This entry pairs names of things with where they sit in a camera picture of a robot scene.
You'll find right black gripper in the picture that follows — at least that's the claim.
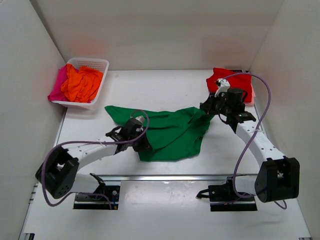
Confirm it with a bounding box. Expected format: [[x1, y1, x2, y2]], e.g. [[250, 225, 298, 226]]
[[200, 92, 232, 117]]

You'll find green t shirt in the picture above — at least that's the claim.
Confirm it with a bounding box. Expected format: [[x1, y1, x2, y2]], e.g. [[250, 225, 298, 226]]
[[104, 104, 215, 162]]

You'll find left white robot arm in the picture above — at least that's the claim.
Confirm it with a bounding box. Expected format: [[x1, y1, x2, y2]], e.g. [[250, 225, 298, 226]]
[[35, 115, 152, 200]]

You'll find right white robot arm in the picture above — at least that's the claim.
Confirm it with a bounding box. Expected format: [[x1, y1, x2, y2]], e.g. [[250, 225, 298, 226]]
[[200, 88, 300, 203]]

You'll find red folded t shirt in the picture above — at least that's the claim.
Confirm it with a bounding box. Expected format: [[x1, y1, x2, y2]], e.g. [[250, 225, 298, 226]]
[[206, 67, 252, 96]]

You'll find pink folded t shirt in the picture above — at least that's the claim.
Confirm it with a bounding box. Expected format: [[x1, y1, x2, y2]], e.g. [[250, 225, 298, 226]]
[[244, 86, 256, 107]]

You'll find orange t shirt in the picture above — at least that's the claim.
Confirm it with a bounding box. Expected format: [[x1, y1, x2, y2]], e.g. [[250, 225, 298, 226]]
[[60, 63, 104, 103]]

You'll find white plastic basket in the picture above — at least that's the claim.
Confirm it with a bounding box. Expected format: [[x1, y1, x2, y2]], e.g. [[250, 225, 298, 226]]
[[51, 57, 109, 109]]

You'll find magenta t shirt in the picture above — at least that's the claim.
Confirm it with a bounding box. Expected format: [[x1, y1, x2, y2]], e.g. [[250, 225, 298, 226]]
[[47, 65, 68, 102]]

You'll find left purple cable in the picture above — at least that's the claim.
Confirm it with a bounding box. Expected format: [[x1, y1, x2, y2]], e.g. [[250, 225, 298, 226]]
[[41, 109, 150, 210]]

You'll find purple cable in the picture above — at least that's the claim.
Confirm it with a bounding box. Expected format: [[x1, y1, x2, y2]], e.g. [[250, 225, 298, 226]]
[[217, 72, 288, 210], [41, 109, 150, 210]]

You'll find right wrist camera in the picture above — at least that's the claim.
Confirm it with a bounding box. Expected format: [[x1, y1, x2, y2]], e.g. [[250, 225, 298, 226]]
[[214, 78, 230, 98]]

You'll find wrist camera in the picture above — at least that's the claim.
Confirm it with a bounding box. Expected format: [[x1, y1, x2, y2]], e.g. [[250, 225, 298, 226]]
[[130, 115, 145, 126], [214, 78, 230, 98]]

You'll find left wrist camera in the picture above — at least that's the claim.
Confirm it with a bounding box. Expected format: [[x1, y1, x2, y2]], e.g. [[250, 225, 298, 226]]
[[130, 115, 145, 126]]

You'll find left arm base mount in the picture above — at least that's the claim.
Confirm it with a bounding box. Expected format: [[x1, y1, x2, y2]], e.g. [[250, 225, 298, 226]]
[[71, 173, 121, 211]]

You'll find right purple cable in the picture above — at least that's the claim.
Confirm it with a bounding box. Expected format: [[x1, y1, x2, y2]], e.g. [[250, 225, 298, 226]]
[[217, 72, 288, 210]]

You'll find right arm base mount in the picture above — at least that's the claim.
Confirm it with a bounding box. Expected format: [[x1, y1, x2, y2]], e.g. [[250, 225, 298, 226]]
[[196, 177, 258, 213]]

